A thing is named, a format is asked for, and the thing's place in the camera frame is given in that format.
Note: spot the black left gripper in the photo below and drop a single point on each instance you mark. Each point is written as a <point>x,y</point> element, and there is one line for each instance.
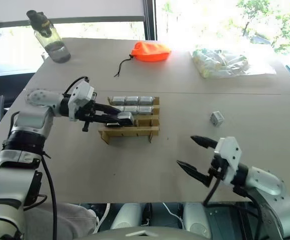
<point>89,113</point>

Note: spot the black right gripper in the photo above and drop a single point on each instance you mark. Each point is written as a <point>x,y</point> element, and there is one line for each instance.
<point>218,167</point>

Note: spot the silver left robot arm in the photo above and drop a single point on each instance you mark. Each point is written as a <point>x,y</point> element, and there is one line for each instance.
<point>32,120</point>

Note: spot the wooden battery rack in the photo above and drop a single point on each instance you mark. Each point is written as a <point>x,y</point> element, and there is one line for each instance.
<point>134,131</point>

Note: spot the loose silver battery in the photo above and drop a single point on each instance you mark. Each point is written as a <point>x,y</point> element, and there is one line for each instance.
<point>217,118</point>

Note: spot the white rounded robot leg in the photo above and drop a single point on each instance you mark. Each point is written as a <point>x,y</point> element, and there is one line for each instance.
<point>127,215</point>
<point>196,217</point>

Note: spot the grey robot torso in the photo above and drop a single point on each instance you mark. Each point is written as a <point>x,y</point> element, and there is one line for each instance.
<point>144,233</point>

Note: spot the clear bottle with black lid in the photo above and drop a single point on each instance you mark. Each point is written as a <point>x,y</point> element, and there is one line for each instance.
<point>50,40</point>

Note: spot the clear plastic bag with items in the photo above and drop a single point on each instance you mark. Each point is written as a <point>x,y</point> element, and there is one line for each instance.
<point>225,62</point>

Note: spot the grey roller blind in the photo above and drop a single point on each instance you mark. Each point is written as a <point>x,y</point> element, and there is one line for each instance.
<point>64,8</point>

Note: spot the grey fabric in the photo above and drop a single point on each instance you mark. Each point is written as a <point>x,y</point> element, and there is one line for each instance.
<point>59,220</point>

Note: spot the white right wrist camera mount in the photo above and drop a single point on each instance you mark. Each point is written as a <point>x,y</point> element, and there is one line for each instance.
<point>230,155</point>

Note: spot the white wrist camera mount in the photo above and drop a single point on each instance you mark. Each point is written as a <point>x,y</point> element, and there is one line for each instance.
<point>80,96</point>
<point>230,155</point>

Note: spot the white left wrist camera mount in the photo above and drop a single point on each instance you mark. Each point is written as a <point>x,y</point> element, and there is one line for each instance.
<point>80,96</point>

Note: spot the dark window frame post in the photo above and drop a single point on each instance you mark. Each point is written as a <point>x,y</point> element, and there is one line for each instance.
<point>150,20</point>

